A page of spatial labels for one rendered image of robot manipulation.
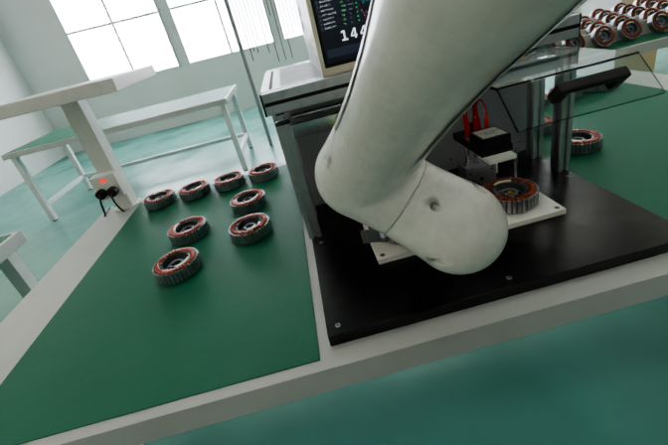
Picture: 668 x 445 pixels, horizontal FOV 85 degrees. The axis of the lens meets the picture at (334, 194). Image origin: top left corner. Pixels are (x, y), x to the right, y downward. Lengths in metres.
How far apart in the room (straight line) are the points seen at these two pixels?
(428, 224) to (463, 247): 0.04
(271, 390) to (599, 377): 1.18
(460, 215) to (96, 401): 0.66
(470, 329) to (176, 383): 0.48
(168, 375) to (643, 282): 0.79
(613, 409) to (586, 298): 0.83
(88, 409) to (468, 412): 1.08
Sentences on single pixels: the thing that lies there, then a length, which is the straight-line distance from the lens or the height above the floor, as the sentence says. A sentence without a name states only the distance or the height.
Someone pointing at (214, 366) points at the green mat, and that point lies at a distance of 0.71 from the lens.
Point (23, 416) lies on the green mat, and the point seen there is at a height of 0.75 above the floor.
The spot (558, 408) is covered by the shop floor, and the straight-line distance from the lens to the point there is 1.49.
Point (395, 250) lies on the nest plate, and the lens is 0.75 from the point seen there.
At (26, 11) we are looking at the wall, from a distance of 8.07.
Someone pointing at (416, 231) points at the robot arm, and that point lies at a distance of 0.40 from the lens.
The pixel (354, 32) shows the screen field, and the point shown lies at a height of 1.18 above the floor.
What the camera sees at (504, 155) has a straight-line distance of 0.87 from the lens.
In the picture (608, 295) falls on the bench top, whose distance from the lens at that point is 0.75.
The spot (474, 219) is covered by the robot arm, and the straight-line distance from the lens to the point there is 0.41.
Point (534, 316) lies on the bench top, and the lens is 0.69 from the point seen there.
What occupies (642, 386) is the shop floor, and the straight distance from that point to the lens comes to 1.60.
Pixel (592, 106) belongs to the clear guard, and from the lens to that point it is 0.70.
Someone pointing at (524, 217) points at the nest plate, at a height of 0.78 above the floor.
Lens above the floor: 1.23
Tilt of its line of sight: 26 degrees down
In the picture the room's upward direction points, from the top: 14 degrees counter-clockwise
